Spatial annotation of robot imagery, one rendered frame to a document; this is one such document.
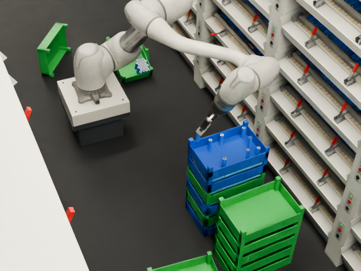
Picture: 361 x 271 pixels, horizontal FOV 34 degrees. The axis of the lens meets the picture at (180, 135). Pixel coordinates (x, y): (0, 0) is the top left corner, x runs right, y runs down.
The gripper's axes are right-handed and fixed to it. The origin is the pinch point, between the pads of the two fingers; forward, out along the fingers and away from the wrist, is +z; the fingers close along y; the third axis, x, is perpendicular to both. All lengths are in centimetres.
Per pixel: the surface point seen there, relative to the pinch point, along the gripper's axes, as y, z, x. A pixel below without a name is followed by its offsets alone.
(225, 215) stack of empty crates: 20.5, 7.7, 31.5
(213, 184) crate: 9.3, 13.0, 19.6
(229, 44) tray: -68, 18, -21
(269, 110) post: -46, 12, 17
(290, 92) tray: -48, -4, 18
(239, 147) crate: -13.8, 9.9, 17.4
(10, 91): 117, -119, -18
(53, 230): 132, -129, 2
